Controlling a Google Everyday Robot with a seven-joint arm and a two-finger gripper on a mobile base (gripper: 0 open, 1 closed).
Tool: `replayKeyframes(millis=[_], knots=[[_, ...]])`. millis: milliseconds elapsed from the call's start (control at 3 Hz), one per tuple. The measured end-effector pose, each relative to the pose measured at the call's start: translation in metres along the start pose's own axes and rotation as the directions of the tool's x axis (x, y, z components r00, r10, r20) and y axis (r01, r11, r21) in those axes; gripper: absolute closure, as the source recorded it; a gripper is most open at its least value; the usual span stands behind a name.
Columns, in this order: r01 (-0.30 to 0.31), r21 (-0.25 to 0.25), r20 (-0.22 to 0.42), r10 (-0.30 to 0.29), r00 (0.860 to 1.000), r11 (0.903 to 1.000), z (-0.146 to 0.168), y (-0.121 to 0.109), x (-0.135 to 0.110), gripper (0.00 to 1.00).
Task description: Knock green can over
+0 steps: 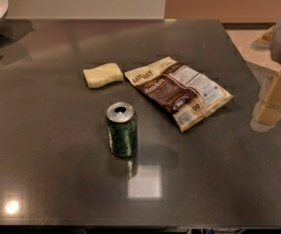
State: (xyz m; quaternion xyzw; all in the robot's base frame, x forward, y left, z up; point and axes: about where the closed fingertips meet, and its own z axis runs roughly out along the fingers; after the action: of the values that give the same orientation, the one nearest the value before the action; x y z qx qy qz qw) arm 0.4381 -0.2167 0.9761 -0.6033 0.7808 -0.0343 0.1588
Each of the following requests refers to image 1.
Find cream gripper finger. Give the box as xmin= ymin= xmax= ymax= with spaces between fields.
xmin=253 ymin=70 xmax=281 ymax=127

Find green soda can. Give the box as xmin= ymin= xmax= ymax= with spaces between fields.
xmin=105 ymin=101 xmax=138 ymax=158

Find brown and cream snack bag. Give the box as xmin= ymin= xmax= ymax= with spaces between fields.
xmin=125 ymin=57 xmax=233 ymax=133

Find yellow sponge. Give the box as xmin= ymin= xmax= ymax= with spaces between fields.
xmin=83 ymin=63 xmax=123 ymax=89

